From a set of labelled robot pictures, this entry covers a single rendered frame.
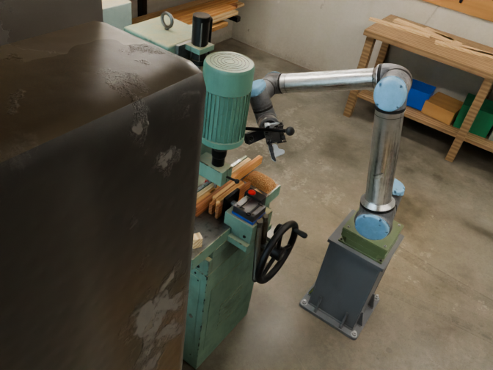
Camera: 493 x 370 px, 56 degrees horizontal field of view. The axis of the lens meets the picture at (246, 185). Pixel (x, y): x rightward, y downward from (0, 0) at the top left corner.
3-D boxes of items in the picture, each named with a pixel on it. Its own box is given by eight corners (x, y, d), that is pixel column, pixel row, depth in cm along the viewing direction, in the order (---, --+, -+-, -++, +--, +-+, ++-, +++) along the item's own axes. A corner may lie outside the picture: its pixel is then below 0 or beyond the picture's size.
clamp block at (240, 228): (249, 245, 179) (252, 228, 174) (221, 228, 184) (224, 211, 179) (270, 225, 189) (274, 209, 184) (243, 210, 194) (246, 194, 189)
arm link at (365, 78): (417, 56, 183) (264, 68, 216) (411, 67, 174) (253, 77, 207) (417, 84, 189) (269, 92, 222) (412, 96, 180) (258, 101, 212)
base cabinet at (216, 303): (195, 371, 228) (207, 278, 184) (114, 306, 251) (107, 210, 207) (248, 313, 259) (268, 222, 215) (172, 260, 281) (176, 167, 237)
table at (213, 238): (210, 285, 165) (212, 274, 162) (149, 243, 177) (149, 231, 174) (296, 204, 207) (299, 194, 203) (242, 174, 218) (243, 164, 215)
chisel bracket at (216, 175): (220, 190, 185) (222, 173, 179) (193, 175, 190) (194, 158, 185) (231, 182, 190) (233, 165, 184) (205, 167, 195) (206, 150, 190)
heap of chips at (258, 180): (268, 194, 200) (269, 187, 198) (241, 179, 205) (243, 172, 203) (279, 184, 206) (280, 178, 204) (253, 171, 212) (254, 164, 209)
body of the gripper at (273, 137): (284, 125, 184) (279, 117, 195) (263, 129, 185) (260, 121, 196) (287, 142, 188) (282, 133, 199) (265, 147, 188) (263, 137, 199)
